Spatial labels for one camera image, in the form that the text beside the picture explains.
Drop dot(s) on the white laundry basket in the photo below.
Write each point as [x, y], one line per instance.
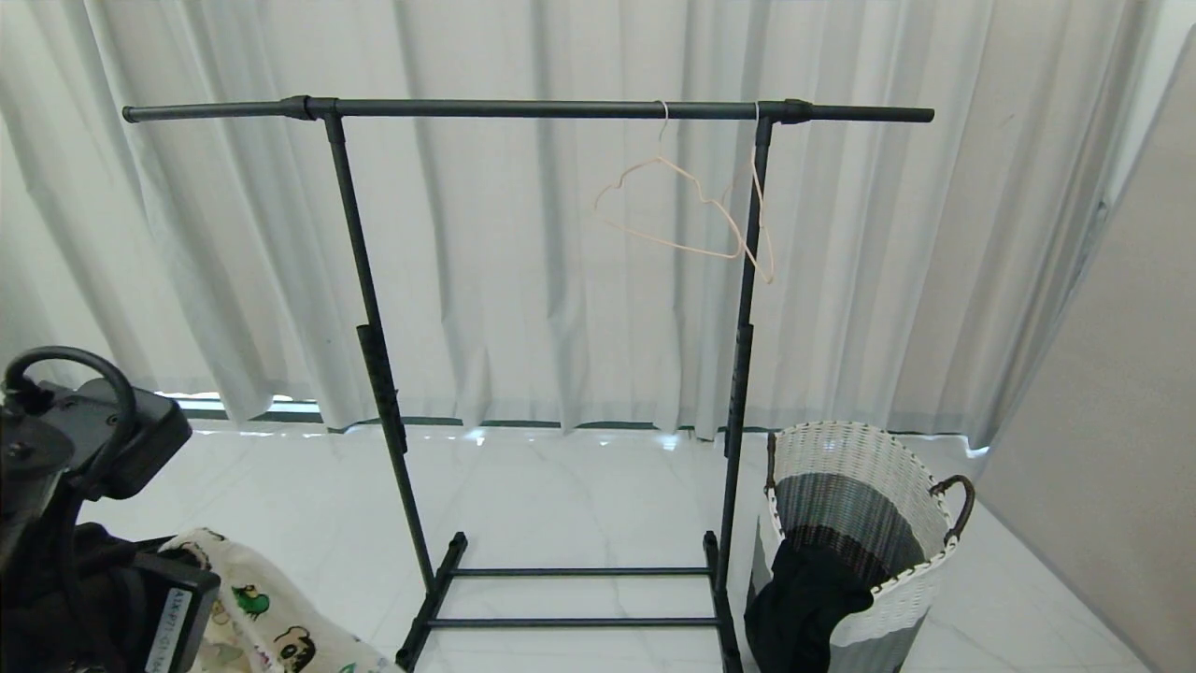
[841, 449]

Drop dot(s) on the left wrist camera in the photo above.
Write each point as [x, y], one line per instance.
[149, 439]

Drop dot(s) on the cream printed garment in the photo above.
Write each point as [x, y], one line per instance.
[262, 608]

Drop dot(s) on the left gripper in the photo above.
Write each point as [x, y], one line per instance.
[121, 608]

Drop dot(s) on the black clothes rack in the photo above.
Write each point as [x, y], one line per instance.
[523, 108]

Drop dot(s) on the black garment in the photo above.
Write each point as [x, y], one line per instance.
[804, 608]

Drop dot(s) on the pink clothes hanger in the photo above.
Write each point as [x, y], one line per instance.
[660, 158]
[772, 266]

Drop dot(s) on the white curtain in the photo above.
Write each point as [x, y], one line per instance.
[561, 280]

